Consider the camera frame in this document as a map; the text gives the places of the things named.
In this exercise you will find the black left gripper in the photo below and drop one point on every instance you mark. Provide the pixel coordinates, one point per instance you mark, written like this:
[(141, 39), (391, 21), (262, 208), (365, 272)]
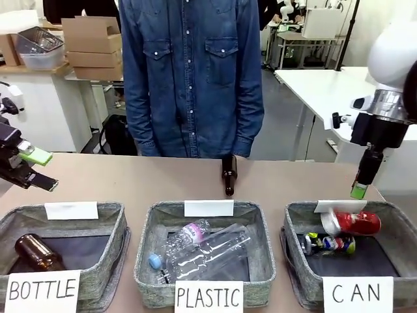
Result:
[(8, 153)]

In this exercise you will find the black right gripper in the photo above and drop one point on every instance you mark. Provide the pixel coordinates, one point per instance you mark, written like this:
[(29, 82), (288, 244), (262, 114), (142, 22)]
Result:
[(379, 132)]

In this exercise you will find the crushed red can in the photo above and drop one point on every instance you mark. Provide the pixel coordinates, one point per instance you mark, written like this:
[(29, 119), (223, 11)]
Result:
[(355, 223)]

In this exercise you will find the crushed multicoloured can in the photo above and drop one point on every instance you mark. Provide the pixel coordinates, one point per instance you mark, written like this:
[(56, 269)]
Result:
[(332, 244)]

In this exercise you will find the wide brown glass bottle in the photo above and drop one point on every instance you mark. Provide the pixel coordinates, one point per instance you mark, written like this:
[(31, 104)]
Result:
[(37, 254)]

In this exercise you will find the small plastic bottle blue cap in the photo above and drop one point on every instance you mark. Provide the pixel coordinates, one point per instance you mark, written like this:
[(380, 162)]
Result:
[(195, 232)]

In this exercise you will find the large clear plastic bottle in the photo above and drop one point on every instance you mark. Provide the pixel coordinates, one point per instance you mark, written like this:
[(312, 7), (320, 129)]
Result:
[(208, 254)]

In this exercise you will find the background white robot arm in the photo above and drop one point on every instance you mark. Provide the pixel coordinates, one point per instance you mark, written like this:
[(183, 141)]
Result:
[(286, 11)]

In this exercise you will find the person's right forearm denim sleeve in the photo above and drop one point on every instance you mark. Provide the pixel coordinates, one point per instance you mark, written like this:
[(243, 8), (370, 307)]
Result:
[(140, 124)]

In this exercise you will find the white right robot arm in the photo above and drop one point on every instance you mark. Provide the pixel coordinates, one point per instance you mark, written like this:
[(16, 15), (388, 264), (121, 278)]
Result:
[(387, 49)]

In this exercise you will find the person's left forearm denim sleeve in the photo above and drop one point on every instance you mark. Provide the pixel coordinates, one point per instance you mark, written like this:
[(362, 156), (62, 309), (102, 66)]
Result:
[(247, 124)]

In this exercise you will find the grey fabric basket bottle label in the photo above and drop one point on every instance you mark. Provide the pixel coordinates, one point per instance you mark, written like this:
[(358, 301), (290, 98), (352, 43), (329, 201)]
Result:
[(104, 261)]

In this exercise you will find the grey fabric basket can label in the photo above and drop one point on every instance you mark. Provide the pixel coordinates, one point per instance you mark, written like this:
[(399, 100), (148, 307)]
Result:
[(293, 261)]

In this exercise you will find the grey fabric basket plastic label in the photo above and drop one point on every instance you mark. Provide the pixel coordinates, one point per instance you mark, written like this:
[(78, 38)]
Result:
[(143, 234)]

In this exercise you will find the white paper label CAN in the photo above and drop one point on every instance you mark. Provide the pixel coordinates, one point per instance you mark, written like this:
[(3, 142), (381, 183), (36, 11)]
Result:
[(356, 293)]

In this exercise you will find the blank white card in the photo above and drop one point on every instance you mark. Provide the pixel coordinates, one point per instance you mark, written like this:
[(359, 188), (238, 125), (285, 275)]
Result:
[(208, 208), (340, 206), (71, 210)]

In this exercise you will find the wooden topped white cabinet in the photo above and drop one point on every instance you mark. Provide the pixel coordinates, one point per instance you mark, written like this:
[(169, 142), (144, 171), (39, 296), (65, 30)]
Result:
[(42, 104)]

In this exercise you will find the black bag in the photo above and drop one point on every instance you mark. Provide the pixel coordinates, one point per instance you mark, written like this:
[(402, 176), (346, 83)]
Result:
[(117, 137)]

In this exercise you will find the large white table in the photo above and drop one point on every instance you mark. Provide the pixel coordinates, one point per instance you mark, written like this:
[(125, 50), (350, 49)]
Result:
[(319, 88)]

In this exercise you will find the white desk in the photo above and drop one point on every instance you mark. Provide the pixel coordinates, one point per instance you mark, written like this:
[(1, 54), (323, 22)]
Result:
[(97, 81)]

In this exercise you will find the flat closed cardboard box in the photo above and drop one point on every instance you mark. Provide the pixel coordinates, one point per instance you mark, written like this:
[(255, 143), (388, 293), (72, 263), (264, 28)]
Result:
[(94, 58), (97, 71)]

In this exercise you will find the clear plastic container mesh lid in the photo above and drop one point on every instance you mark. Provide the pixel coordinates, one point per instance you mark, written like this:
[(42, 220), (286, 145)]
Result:
[(40, 50)]

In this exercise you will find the white paper label BOTTLE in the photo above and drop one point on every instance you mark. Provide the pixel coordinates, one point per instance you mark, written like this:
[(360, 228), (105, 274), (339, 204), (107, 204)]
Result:
[(42, 290)]

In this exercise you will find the small cardboard box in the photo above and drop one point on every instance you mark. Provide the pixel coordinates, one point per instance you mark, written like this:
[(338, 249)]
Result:
[(9, 49)]

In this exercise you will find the slim brown glass bottle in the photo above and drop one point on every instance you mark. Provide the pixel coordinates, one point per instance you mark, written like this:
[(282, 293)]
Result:
[(229, 177)]

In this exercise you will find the black stand pole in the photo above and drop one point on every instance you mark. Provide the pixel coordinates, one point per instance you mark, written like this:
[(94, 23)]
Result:
[(351, 29)]

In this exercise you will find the open cardboard box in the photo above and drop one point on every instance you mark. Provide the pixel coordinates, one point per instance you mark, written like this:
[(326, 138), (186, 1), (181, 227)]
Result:
[(91, 34)]

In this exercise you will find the white foam sheet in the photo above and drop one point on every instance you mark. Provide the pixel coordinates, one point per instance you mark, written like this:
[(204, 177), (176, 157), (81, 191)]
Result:
[(19, 21)]

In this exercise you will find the white box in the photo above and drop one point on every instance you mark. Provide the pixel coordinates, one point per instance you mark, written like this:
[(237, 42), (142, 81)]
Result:
[(321, 23)]

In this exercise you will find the background person in black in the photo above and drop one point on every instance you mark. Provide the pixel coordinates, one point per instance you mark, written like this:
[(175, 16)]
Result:
[(81, 8)]

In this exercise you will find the person in denim shirt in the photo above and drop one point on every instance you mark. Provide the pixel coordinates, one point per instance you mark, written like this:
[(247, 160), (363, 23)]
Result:
[(192, 81)]

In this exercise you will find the white paper label PLASTIC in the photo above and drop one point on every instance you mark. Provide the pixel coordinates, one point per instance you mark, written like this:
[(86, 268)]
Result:
[(208, 296)]

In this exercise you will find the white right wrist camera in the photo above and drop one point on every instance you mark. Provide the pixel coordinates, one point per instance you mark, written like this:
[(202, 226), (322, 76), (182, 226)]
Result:
[(342, 120)]

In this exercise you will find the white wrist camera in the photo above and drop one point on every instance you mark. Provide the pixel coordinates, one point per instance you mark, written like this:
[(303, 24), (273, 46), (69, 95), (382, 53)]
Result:
[(342, 120), (11, 98)]

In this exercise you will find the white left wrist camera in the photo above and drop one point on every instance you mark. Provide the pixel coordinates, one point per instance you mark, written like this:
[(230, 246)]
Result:
[(11, 98)]

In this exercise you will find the grey metal frame table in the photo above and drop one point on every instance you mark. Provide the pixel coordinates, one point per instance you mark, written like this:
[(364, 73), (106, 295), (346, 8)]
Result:
[(309, 40)]

